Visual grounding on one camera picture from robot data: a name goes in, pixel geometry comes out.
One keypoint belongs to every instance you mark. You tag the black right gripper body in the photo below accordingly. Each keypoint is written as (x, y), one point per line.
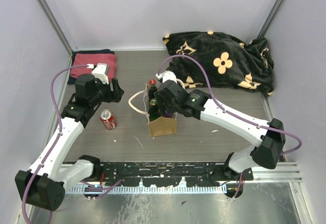
(164, 107)

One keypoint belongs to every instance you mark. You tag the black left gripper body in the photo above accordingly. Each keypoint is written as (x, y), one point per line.
(104, 93)

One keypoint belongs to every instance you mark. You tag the dark cola bottle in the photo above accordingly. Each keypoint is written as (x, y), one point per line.
(152, 89)

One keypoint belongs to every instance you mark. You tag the green glass bottle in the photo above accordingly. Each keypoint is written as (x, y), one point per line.
(153, 110)

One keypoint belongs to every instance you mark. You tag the red soda can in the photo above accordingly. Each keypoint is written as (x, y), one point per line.
(108, 119)

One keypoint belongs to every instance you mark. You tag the brown canvas bag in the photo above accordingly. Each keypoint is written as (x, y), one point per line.
(159, 127)

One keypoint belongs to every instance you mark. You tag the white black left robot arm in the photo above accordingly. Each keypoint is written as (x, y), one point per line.
(43, 185)

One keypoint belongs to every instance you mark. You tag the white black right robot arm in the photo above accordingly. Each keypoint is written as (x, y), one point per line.
(265, 137)

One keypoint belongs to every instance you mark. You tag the dark navy folded cloth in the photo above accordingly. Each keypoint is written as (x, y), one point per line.
(88, 51)

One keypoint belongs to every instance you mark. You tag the red folded cloth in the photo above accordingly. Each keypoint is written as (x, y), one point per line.
(93, 58)

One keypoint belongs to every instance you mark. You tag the black floral blanket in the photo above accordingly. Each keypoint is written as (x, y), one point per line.
(219, 60)

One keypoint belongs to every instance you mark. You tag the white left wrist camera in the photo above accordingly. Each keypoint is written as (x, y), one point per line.
(100, 71)

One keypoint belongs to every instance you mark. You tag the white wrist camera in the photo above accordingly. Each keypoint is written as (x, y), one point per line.
(100, 71)
(165, 76)

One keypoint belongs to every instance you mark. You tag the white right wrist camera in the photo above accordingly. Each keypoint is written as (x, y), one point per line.
(165, 76)

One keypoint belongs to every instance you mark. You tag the white slotted cable duct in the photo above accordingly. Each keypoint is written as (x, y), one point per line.
(181, 189)

